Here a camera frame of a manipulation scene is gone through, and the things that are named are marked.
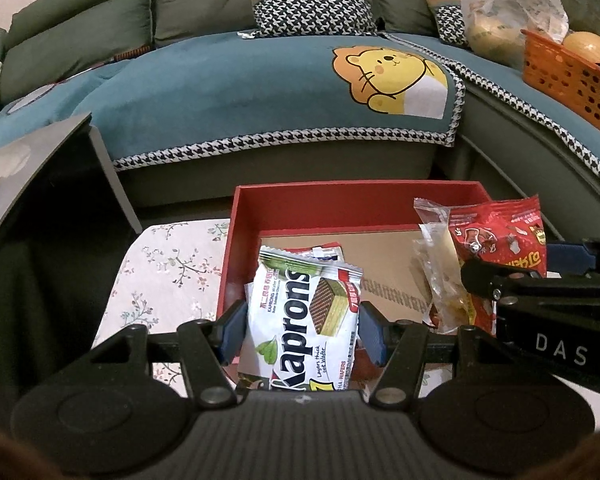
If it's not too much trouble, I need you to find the red snack packet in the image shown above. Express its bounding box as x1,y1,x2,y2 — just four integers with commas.
413,196,548,336

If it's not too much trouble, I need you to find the white green wafer packet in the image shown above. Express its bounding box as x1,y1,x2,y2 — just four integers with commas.
237,246,363,392

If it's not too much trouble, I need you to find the small orange houndstooth throw pillow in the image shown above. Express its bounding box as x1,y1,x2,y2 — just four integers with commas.
419,0,468,47

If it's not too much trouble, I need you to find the yellow round fruit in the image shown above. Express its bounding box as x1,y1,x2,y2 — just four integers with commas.
562,31,600,63

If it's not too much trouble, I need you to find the blue houndstooth-trimmed sofa cover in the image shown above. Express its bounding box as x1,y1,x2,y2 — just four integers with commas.
380,31,600,196

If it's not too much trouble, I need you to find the clear bag with yellow contents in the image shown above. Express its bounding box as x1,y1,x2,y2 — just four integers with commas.
459,0,531,68

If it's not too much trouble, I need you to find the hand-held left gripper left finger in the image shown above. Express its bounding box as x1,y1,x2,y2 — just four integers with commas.
89,300,248,409

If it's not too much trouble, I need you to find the orange plastic basket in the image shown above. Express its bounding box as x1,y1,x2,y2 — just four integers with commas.
521,29,600,143

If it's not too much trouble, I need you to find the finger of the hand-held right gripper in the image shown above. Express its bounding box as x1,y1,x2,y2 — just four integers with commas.
461,258,546,302
547,236,600,281

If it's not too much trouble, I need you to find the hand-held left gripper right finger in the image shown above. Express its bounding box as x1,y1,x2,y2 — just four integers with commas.
359,301,528,409

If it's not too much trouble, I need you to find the black glossy side table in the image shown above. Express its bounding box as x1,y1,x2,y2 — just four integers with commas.
0,112,143,261

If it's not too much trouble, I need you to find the clear yellow snack packet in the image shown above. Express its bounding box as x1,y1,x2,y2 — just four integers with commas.
412,224,481,335

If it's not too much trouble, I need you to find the green sofa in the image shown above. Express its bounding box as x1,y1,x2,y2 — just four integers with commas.
0,0,600,241

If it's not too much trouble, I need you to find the floral tablecloth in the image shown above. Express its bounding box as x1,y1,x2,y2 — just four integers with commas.
92,219,600,433

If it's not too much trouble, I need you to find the red cardboard box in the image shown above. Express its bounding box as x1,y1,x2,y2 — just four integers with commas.
215,181,493,396

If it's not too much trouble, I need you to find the blue lion print sofa cover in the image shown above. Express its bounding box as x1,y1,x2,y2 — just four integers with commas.
0,30,467,172

